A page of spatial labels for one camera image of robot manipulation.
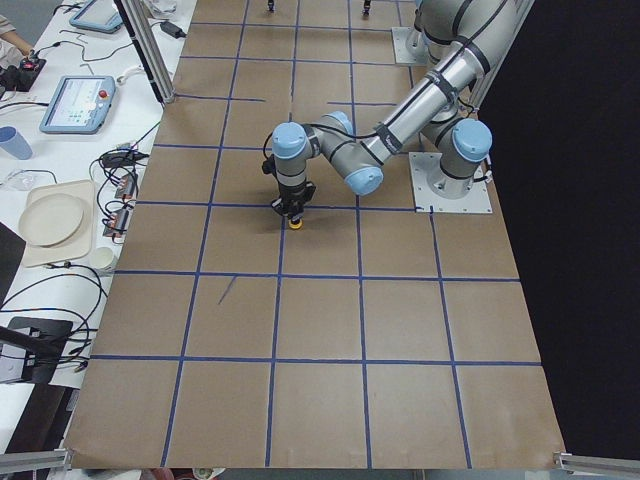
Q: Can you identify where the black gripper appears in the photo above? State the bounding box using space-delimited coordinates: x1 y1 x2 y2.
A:
271 172 316 219

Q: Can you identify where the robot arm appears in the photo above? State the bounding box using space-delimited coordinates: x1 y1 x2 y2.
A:
414 1 532 66
262 35 502 228

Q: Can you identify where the white paper cup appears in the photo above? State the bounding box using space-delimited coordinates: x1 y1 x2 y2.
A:
89 247 118 276

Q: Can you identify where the beige tray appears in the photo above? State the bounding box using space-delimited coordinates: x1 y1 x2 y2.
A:
18 180 96 267

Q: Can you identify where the black power adapter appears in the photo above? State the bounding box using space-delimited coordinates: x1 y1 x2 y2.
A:
160 20 186 39

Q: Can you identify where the near teach pendant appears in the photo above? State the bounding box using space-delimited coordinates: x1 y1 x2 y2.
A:
39 75 116 134

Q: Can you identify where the teach pendant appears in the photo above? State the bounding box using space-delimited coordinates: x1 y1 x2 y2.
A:
39 75 116 134
69 0 123 33

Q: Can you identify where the beige round plate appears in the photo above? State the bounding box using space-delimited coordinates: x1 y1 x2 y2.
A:
18 193 84 247

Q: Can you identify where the far teach pendant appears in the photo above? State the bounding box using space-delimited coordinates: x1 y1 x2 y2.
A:
69 0 123 33

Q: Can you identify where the black tripod base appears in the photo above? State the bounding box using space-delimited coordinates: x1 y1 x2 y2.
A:
1 317 73 384

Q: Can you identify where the blue plastic cup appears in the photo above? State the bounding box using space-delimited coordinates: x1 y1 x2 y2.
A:
0 126 33 160

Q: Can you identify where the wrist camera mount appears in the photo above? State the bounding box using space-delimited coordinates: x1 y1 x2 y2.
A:
261 155 276 176

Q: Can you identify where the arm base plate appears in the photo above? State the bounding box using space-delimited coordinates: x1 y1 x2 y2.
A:
409 152 493 214
391 27 430 66

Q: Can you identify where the aluminium frame post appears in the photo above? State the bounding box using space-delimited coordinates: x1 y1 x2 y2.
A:
114 0 175 105

